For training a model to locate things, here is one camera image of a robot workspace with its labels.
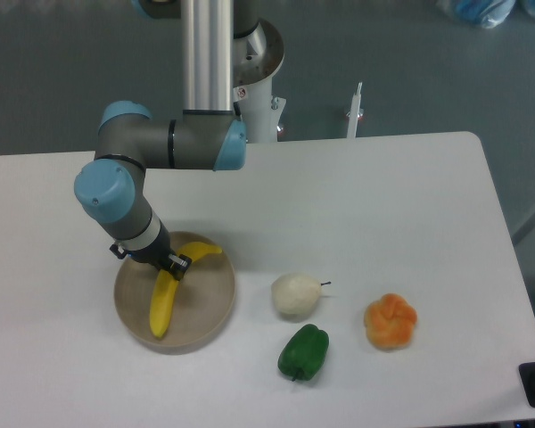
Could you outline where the yellow banana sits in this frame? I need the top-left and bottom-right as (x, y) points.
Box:
(149, 242), (223, 339)

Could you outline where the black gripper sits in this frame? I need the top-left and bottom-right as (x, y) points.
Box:
(110, 234), (192, 281)

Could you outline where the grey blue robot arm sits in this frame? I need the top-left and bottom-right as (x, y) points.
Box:
(74, 1), (247, 279)

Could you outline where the green bell pepper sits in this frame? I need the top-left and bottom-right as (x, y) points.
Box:
(277, 324), (330, 382)

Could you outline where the blue plastic bag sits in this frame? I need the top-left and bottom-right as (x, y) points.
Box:
(435, 0), (516, 29)

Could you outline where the beige round plate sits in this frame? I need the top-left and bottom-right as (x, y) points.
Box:
(114, 253), (236, 354)

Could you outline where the white pear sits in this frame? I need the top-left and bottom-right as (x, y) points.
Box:
(271, 273), (331, 317)

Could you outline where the white bracket right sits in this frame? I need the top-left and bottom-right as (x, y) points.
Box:
(346, 81), (364, 139)

